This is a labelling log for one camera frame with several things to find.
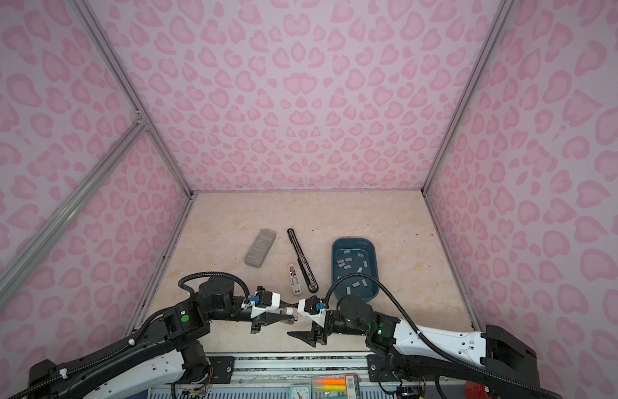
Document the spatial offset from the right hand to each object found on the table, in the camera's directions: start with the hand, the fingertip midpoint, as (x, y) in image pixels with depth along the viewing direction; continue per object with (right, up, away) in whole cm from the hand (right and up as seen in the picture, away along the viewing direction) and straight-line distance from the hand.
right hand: (294, 320), depth 67 cm
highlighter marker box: (+11, -20, +3) cm, 23 cm away
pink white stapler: (-2, +4, +23) cm, 24 cm away
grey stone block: (-16, +15, +31) cm, 38 cm away
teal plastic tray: (+20, +12, +31) cm, 38 cm away
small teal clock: (+2, -20, +2) cm, 21 cm away
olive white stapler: (-1, +5, -5) cm, 7 cm away
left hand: (0, +5, -4) cm, 6 cm away
